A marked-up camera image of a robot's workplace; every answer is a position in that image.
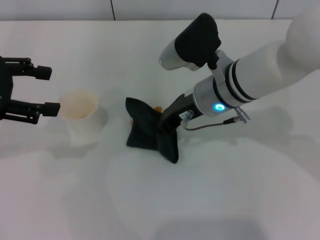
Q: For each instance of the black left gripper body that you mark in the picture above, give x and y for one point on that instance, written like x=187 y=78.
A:
x=5 y=87

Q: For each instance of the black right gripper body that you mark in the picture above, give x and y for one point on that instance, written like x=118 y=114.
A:
x=177 y=112

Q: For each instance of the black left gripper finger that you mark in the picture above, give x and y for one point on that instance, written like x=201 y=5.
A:
x=51 y=110
x=43 y=73

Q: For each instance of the dark blue rag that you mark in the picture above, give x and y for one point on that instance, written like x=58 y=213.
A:
x=145 y=127

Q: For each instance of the white paper cup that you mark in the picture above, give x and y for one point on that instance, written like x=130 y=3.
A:
x=85 y=127

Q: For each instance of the brown water stain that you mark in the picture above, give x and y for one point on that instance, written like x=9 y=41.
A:
x=158 y=109

